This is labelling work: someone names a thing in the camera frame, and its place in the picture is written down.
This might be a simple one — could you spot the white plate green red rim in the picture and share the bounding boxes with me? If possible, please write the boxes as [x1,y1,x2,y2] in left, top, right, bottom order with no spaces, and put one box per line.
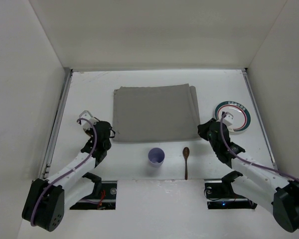
[214,101,251,133]

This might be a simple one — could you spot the grey cloth placemat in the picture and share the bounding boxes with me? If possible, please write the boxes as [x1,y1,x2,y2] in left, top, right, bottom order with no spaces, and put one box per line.
[113,84,200,143]

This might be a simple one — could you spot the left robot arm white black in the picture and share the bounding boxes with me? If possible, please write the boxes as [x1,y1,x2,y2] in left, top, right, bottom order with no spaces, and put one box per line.
[21,118,115,232]

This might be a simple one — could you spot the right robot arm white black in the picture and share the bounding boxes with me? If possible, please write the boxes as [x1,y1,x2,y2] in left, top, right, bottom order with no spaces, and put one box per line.
[197,119,299,233]

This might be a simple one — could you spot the brown wooden spoon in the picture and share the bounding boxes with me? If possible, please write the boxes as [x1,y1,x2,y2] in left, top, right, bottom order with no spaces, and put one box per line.
[182,147,190,180]

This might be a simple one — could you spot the lilac plastic cup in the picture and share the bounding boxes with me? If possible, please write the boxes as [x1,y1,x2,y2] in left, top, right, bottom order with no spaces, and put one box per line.
[148,147,165,168]

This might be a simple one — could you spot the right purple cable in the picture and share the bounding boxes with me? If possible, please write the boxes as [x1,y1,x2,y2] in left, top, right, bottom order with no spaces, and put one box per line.
[219,112,299,231]

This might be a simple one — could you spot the purple cable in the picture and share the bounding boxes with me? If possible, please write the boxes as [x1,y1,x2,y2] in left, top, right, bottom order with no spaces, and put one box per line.
[219,112,299,231]
[29,118,98,227]

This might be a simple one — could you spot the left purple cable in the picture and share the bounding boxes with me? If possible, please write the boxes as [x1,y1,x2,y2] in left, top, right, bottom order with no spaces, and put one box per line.
[29,118,98,227]

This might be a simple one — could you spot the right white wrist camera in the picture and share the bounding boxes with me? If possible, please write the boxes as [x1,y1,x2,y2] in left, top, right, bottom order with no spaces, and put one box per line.
[221,112,234,132]

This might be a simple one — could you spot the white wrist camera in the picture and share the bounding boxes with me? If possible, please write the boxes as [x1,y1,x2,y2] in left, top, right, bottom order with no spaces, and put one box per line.
[221,112,234,132]
[77,110,99,131]

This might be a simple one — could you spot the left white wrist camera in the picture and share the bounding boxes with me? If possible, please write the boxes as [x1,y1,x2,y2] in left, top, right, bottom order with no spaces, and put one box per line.
[77,110,99,131]

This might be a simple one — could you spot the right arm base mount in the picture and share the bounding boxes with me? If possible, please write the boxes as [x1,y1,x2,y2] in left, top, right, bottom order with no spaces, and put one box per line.
[203,171,257,210]

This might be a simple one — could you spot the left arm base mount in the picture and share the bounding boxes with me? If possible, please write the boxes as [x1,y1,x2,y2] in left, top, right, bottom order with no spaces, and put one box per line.
[70,172,118,210]

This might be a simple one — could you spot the left aluminium frame rail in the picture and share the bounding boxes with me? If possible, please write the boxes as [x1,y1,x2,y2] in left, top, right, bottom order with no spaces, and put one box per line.
[38,67,73,179]

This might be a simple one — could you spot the aluminium frame rail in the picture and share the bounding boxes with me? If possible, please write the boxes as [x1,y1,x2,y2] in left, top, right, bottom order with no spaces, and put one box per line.
[38,67,73,179]
[242,68,277,169]

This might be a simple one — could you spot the right aluminium frame rail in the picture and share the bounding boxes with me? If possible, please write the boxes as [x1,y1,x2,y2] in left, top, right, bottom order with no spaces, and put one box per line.
[242,68,277,169]

